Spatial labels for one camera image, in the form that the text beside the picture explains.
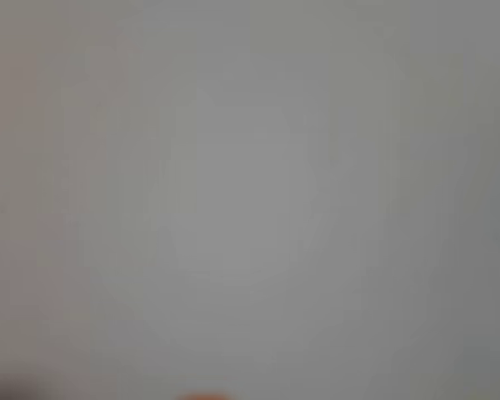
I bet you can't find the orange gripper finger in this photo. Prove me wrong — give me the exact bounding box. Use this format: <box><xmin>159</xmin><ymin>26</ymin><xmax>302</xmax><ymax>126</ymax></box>
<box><xmin>175</xmin><ymin>390</ymin><xmax>237</xmax><ymax>400</ymax></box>

